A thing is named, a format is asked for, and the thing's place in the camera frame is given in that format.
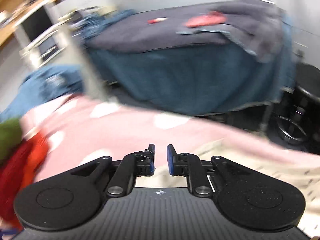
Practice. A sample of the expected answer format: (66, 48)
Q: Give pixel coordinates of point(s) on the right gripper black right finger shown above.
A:
(244, 196)

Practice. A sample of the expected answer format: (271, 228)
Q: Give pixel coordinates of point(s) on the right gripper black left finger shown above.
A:
(72, 198)

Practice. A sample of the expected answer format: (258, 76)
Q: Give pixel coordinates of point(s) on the cream dotted shirt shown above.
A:
(299, 169)

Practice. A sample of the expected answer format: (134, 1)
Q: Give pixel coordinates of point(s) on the red folded garment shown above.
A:
(18, 172)

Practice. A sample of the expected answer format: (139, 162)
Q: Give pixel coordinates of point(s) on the pink polka dot bedsheet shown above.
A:
(80, 129)

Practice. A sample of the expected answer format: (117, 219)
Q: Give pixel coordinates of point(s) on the black round stool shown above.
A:
(297, 122)

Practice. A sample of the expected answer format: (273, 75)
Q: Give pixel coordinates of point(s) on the green folded garment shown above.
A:
(11, 137)

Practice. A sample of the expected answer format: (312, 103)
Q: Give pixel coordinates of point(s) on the blue crumpled cloth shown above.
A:
(43, 85)

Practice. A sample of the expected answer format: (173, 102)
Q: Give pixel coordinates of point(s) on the teal bed skirt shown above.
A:
(199, 80)

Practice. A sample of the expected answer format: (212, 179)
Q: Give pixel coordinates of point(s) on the grey blanket bed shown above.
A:
(256, 26)

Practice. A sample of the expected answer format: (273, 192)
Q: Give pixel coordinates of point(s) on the red cloth on bed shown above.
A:
(209, 19)

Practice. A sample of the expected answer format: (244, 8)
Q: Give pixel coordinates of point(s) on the small red white item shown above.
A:
(157, 20)

